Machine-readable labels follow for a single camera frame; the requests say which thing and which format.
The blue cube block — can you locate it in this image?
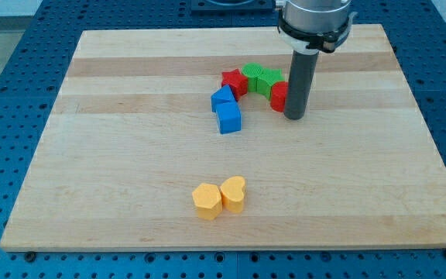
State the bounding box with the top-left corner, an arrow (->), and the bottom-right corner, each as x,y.
216,102 -> 242,134

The blue triangular block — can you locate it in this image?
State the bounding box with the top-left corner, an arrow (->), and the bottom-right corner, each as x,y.
211,85 -> 235,112

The yellow heart block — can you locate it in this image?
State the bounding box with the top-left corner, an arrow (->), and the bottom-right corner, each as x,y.
220,176 -> 246,213

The red star block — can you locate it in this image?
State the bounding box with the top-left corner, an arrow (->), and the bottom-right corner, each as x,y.
221,69 -> 249,101

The yellow hexagon block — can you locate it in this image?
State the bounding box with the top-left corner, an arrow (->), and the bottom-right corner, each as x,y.
192,183 -> 222,220

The red cylinder block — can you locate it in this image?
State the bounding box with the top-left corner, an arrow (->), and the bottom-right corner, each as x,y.
270,81 -> 288,112

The green cylinder block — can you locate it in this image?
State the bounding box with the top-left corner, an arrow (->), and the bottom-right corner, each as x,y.
242,63 -> 263,92

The green star block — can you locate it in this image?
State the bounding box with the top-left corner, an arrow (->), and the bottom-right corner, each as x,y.
256,68 -> 284,101

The wooden board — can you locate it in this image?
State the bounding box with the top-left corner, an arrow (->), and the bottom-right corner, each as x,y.
0,24 -> 446,252

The grey cylindrical pointer rod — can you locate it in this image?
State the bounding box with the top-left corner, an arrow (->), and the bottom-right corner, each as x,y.
283,51 -> 318,120

